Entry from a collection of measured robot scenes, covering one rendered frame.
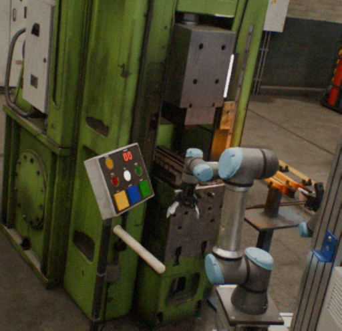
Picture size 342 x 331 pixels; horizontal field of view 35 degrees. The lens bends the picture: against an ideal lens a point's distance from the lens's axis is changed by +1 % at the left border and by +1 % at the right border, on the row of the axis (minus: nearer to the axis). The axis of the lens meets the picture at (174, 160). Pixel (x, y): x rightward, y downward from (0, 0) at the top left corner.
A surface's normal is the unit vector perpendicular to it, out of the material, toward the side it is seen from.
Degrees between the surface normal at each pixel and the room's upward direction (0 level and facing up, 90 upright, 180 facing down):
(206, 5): 90
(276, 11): 90
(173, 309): 90
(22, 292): 0
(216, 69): 90
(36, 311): 0
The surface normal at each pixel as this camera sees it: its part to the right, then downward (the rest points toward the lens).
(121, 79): -0.80, 0.07
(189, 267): 0.58, 0.36
